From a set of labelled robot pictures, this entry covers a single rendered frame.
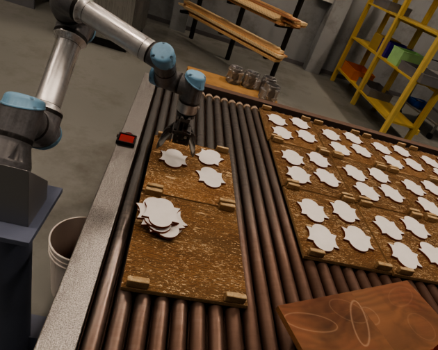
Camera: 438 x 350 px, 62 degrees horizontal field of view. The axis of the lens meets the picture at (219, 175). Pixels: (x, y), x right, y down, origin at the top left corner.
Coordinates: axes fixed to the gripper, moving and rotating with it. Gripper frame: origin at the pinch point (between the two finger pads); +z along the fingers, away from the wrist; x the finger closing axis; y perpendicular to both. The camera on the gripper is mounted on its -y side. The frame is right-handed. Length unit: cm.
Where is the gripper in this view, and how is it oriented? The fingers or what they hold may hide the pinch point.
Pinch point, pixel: (174, 151)
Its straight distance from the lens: 149.2
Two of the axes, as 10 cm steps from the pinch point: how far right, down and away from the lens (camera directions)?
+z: -2.9, 7.7, 5.7
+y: 0.2, 6.0, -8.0
